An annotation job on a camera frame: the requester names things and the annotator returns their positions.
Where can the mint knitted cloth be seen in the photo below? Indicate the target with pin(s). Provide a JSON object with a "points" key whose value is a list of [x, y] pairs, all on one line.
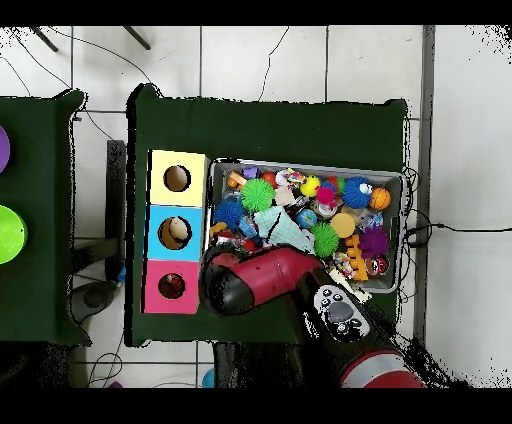
{"points": [[284, 230]]}

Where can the cream knitted cloth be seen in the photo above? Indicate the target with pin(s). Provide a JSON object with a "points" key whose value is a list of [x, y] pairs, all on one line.
{"points": [[352, 286]]}

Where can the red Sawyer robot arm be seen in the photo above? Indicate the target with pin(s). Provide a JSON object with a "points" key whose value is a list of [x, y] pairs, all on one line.
{"points": [[272, 276]]}

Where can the clear mesh toy bin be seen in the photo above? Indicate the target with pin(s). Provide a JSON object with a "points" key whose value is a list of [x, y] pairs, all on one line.
{"points": [[219, 184]]}

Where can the wooden three-hole box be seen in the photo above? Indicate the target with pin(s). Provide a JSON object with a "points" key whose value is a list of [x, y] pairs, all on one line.
{"points": [[192, 248]]}

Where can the green spiky rubber ball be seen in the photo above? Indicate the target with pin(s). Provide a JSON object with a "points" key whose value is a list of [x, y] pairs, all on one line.
{"points": [[257, 195]]}

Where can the blue spiky rubber ball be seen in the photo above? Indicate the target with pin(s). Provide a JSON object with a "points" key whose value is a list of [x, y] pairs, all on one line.
{"points": [[228, 212]]}

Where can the pink spiky rubber ball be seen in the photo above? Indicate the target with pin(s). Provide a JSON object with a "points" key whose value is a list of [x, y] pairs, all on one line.
{"points": [[326, 196]]}

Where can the small green spiky ball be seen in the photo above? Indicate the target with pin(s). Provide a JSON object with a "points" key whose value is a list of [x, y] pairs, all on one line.
{"points": [[324, 239]]}

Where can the dark green tablecloth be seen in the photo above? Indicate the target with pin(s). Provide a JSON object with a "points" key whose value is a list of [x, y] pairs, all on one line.
{"points": [[260, 128], [40, 280]]}

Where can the orange toy burger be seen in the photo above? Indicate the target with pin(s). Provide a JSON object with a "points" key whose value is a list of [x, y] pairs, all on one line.
{"points": [[342, 225]]}

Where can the blue googly-eyed spiky ball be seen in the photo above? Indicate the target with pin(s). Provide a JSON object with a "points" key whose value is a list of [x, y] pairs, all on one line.
{"points": [[356, 192]]}

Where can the purple spiky rubber ball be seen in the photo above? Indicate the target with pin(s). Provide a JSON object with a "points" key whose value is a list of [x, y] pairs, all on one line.
{"points": [[374, 242]]}

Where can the orange basketball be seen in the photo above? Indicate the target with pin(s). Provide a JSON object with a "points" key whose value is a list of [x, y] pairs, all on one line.
{"points": [[380, 198]]}

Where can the black upright panel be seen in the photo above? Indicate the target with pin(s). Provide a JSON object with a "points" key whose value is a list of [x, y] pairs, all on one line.
{"points": [[116, 180]]}

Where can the cyan ball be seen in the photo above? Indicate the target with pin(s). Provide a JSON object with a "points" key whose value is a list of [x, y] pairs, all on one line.
{"points": [[208, 379]]}

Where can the black tripod leg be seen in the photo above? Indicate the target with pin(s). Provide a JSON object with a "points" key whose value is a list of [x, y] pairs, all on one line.
{"points": [[44, 38], [136, 38]]}

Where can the lime green bowl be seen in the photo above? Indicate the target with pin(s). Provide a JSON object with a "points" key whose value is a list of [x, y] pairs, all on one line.
{"points": [[12, 236]]}

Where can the purple bowl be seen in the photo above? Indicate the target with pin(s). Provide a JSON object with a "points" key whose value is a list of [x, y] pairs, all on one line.
{"points": [[3, 150]]}

